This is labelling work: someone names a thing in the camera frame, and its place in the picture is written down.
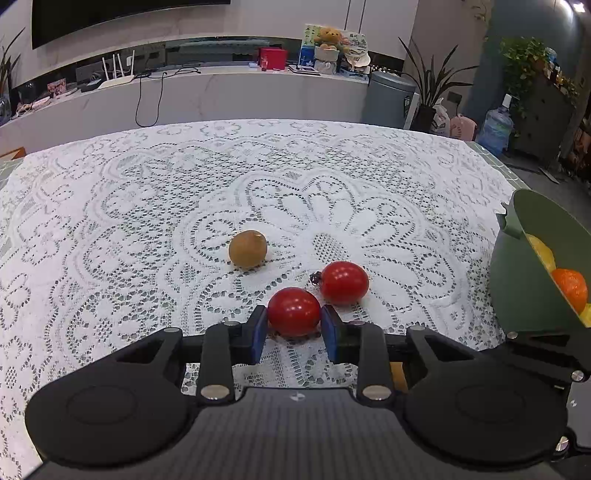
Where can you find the red box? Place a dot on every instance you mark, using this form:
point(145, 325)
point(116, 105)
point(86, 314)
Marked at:
point(272, 59)

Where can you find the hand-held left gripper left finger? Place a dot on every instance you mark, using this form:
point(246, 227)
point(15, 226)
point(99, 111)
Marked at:
point(257, 337)

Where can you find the orange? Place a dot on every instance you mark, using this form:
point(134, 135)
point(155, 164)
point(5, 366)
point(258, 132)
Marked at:
point(571, 288)

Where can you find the black television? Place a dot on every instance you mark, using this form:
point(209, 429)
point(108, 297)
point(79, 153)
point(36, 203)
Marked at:
point(129, 18)

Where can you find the red tomato with dark stem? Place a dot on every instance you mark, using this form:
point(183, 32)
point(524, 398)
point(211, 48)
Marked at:
point(345, 282)

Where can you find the leafy green plant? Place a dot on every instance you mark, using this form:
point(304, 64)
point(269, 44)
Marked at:
point(524, 64)

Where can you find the blue water bottle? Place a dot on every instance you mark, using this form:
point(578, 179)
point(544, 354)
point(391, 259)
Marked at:
point(495, 129)

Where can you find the white router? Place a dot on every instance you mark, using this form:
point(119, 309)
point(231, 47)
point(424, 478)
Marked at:
point(117, 78)

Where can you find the white plastic bag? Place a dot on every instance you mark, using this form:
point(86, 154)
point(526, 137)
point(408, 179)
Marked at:
point(441, 120)

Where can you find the brown kiwi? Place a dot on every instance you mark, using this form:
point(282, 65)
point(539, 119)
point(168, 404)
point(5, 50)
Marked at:
point(248, 249)

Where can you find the dark cabinet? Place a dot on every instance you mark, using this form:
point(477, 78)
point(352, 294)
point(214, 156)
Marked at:
point(542, 120)

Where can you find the pink container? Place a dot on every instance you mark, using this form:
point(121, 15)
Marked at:
point(463, 129)

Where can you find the round paper fan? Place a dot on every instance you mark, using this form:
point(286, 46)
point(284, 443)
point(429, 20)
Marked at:
point(356, 53)

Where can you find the potted plant in glass vase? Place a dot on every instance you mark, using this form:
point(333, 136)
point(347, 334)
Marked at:
point(7, 92)

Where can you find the white media console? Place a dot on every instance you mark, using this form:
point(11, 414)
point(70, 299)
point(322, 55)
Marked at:
point(231, 97)

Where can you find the grey trash can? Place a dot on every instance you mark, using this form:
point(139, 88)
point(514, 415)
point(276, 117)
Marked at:
point(388, 101)

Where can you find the white lace tablecloth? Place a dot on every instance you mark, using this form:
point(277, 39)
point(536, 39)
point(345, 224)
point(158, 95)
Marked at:
point(115, 254)

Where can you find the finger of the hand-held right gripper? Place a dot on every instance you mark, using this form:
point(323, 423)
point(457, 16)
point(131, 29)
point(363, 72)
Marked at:
point(545, 355)

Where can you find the green plastic bowl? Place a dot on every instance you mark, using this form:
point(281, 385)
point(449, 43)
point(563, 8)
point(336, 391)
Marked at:
point(512, 277)

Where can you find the plush toy in pot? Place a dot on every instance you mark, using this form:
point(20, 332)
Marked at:
point(328, 48)

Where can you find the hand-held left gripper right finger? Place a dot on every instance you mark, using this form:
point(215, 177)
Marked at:
point(330, 337)

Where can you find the yellow lemon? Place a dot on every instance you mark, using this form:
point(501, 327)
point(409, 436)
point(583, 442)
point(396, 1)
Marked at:
point(541, 253)
point(586, 316)

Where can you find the long-leaf potted plant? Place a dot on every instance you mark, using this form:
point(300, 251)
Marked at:
point(427, 92)

